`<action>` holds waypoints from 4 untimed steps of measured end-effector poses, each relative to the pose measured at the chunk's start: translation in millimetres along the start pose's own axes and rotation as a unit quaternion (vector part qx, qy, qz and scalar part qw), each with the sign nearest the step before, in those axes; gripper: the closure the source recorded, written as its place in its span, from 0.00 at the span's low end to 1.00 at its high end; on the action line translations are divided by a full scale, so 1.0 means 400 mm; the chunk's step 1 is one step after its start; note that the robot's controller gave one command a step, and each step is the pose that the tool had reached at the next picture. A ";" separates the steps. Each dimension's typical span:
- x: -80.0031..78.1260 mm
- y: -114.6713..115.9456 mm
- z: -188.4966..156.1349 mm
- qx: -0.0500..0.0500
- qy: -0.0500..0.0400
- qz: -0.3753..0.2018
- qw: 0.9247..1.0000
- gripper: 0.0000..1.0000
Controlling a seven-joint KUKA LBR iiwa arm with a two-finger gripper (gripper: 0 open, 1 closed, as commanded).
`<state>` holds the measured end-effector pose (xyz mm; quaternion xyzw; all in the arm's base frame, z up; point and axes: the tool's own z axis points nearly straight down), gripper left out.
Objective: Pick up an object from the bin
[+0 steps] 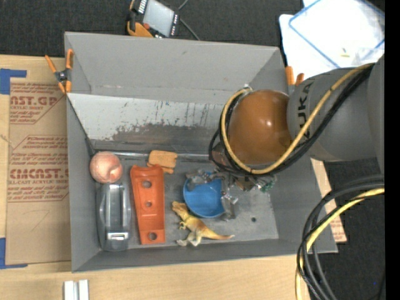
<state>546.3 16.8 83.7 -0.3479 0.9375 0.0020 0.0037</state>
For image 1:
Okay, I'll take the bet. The grey metal bin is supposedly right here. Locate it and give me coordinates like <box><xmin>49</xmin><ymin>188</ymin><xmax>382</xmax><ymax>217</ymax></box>
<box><xmin>64</xmin><ymin>31</ymin><xmax>339</xmax><ymax>273</ymax></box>

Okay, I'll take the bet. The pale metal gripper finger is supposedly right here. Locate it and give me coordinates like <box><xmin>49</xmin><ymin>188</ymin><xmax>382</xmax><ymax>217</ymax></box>
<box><xmin>187</xmin><ymin>169</ymin><xmax>221</xmax><ymax>189</ymax></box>
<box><xmin>220</xmin><ymin>191</ymin><xmax>239</xmax><ymax>222</ymax></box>

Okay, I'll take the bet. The yellow toy dinosaur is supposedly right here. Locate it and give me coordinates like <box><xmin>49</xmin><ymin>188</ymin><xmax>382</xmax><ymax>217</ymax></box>
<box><xmin>171</xmin><ymin>201</ymin><xmax>236</xmax><ymax>248</ymax></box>

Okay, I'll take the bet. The orange flat piece with holes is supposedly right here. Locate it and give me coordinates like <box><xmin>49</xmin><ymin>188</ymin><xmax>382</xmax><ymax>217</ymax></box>
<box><xmin>129</xmin><ymin>164</ymin><xmax>167</xmax><ymax>246</ymax></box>

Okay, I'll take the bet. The tan toy cracker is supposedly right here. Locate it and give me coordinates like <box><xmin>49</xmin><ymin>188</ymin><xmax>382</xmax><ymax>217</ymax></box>
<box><xmin>146</xmin><ymin>149</ymin><xmax>179</xmax><ymax>175</ymax></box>

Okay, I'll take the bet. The blue bowl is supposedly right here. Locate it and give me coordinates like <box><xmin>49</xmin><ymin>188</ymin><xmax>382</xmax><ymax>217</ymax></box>
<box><xmin>182</xmin><ymin>171</ymin><xmax>228</xmax><ymax>219</ymax></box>

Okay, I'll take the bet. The pink toy peach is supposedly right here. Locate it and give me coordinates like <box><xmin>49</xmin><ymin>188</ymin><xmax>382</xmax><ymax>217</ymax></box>
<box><xmin>89</xmin><ymin>151</ymin><xmax>124</xmax><ymax>184</ymax></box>

